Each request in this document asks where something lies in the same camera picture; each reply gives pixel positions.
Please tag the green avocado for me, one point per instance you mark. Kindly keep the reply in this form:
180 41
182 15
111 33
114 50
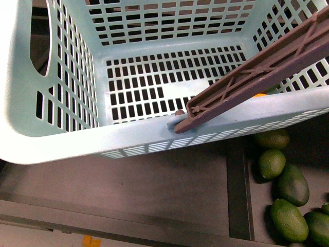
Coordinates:
289 221
325 208
318 227
271 89
271 163
292 186
273 139

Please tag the brown basket handle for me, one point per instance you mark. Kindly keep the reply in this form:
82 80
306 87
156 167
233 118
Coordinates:
303 46

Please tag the light blue plastic basket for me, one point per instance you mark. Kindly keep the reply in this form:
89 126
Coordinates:
106 77

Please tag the yellow mango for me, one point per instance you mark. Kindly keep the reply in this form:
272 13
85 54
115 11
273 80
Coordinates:
259 95

